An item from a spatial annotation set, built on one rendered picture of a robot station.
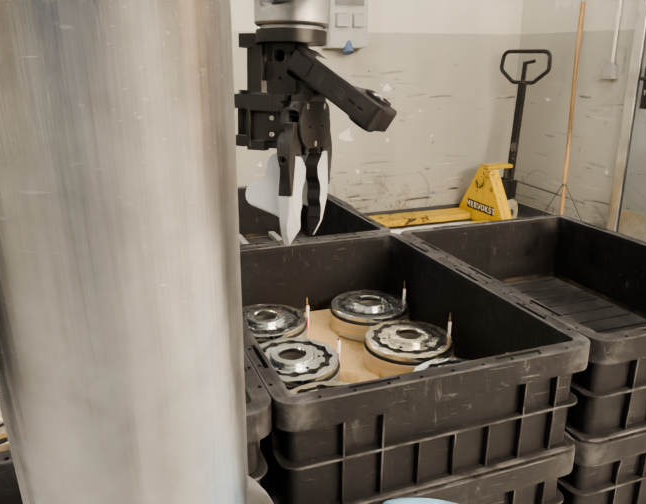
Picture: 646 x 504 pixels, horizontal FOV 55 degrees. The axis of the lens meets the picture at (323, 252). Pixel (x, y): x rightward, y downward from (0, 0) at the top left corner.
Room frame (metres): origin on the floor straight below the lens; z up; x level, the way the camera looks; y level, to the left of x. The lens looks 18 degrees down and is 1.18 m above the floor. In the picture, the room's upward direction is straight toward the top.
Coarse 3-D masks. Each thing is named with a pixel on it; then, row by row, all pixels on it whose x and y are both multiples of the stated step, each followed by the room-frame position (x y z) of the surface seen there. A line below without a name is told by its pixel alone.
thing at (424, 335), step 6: (390, 330) 0.67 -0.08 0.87; (396, 330) 0.67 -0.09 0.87; (402, 330) 0.67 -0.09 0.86; (408, 330) 0.68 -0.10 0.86; (414, 330) 0.67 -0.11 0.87; (420, 330) 0.67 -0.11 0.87; (426, 330) 0.67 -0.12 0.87; (390, 336) 0.65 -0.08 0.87; (396, 336) 0.65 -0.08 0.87; (420, 336) 0.66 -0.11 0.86; (426, 336) 0.65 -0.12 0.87; (396, 342) 0.64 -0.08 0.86; (402, 342) 0.64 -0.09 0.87; (408, 342) 0.64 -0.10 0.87; (414, 342) 0.64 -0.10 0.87; (420, 342) 0.64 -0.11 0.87; (426, 342) 0.65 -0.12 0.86
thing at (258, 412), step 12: (252, 372) 0.45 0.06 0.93; (252, 384) 0.43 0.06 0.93; (252, 396) 0.41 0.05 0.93; (264, 396) 0.41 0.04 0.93; (252, 408) 0.40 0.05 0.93; (264, 408) 0.40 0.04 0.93; (252, 420) 0.39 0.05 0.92; (264, 420) 0.40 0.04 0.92; (252, 432) 0.39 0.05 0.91; (264, 432) 0.40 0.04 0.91; (0, 456) 0.34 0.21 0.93; (0, 468) 0.33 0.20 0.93; (12, 468) 0.34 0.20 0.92; (0, 480) 0.33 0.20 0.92; (12, 480) 0.34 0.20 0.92; (0, 492) 0.33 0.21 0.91; (12, 492) 0.33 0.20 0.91
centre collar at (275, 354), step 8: (288, 344) 0.63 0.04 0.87; (296, 344) 0.63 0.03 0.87; (272, 352) 0.61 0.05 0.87; (280, 352) 0.62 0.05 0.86; (288, 352) 0.62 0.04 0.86; (296, 352) 0.62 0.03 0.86; (304, 352) 0.62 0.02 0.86; (312, 352) 0.61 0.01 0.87; (272, 360) 0.60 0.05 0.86; (280, 360) 0.59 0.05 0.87; (288, 360) 0.59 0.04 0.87; (296, 360) 0.59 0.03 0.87; (304, 360) 0.59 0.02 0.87; (312, 360) 0.60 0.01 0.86
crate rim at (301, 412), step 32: (480, 288) 0.65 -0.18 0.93; (544, 320) 0.56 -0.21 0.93; (512, 352) 0.49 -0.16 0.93; (544, 352) 0.49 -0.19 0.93; (576, 352) 0.50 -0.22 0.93; (352, 384) 0.43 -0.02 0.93; (384, 384) 0.43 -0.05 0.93; (416, 384) 0.44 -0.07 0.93; (448, 384) 0.45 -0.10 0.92; (480, 384) 0.46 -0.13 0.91; (512, 384) 0.47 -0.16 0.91; (288, 416) 0.40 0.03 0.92; (320, 416) 0.41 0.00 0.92; (352, 416) 0.42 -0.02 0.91
